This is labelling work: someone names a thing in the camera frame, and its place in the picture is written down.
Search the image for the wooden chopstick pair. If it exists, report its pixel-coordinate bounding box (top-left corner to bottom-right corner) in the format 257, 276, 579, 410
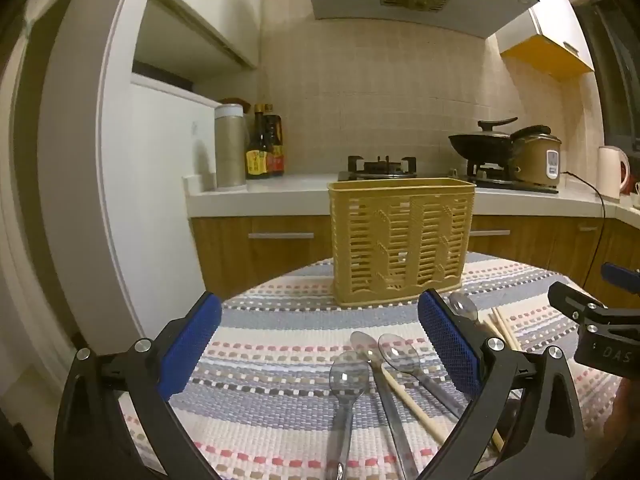
492, 308, 522, 351

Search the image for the clear spoon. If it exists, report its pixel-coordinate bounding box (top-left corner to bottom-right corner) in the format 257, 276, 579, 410
378, 334, 464, 419
350, 330, 419, 479
448, 292, 478, 324
326, 350, 369, 479

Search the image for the pink electric kettle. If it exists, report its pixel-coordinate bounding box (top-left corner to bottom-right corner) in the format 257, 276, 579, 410
597, 145, 630, 202

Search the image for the black gas stove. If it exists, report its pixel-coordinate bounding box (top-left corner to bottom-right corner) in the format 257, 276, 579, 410
337, 156, 559, 194

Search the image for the brown rice cooker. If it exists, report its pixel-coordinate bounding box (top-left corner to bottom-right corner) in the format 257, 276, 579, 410
508, 125, 562, 188

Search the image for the black wok with lid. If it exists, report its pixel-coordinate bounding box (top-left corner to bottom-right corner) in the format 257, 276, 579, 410
449, 117, 518, 166

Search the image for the yellow plastic utensil basket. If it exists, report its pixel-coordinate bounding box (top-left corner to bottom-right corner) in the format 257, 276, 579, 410
328, 178, 475, 308

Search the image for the striped woven table mat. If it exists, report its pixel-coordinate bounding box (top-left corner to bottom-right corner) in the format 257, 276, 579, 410
118, 250, 624, 480

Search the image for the soy sauce bottle yellow label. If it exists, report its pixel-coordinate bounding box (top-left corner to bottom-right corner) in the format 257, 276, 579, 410
245, 104, 269, 180

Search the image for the beige thermos flask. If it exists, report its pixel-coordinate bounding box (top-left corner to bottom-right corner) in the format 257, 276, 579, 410
215, 103, 246, 188

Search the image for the sauce bottle red label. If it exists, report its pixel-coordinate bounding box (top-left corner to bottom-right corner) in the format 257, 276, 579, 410
265, 103, 284, 177

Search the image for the white upper left cabinet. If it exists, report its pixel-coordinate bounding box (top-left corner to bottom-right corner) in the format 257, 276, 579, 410
134, 0, 262, 88

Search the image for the black power cable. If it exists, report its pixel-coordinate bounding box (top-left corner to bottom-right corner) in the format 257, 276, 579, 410
560, 170, 608, 288

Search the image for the white yellow wall cabinet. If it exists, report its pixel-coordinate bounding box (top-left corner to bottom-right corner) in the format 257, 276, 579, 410
496, 2, 594, 81

